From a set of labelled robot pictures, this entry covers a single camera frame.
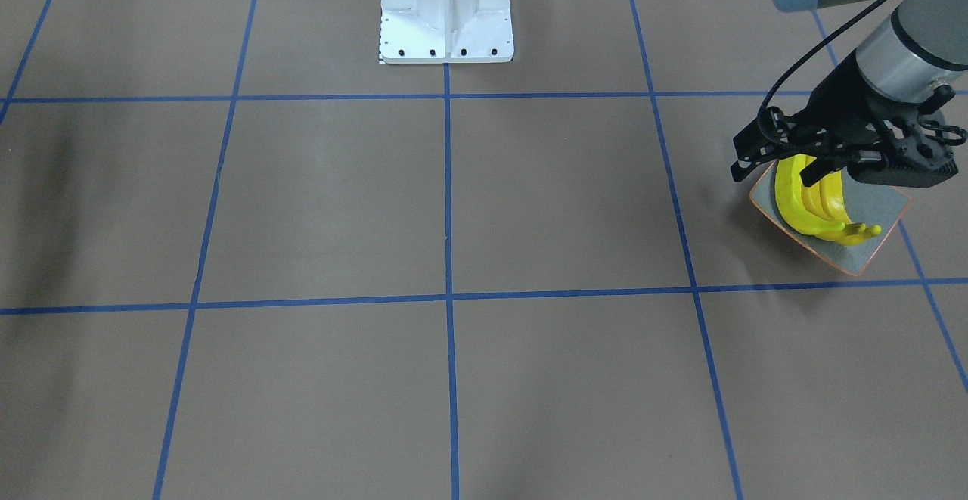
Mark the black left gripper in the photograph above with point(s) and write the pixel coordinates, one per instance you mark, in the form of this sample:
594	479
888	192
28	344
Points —
841	99

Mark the yellow banana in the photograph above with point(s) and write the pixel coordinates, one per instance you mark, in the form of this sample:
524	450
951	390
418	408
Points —
788	187
812	202
831	190

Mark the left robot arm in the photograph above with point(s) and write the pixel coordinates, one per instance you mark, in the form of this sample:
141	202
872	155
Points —
932	30

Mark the grey square plate orange rim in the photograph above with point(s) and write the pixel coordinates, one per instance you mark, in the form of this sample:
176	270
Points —
869	204

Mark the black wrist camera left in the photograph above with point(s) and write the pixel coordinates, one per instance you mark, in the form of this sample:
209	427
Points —
760	144

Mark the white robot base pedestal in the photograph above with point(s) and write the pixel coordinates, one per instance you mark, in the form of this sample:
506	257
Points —
446	32

